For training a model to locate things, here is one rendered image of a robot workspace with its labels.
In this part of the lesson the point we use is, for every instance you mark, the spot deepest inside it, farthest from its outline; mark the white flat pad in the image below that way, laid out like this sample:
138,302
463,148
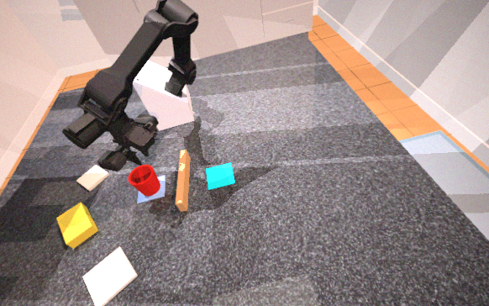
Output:
109,277

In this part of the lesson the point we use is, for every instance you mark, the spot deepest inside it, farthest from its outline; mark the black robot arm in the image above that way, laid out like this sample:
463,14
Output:
111,87

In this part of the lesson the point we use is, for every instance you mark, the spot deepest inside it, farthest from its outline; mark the red cup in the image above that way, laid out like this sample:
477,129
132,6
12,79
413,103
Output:
145,180

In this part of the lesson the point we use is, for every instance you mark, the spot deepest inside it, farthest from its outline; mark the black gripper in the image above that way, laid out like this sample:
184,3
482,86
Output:
115,160

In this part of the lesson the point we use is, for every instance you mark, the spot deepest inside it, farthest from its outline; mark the beige flat block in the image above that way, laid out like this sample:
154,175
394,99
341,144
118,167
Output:
93,177

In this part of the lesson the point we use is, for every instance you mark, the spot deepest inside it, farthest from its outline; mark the light wooden plank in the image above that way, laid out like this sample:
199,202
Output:
183,181

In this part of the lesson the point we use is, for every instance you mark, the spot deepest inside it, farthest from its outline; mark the yellow rectangular block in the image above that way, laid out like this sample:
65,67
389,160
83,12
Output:
77,225

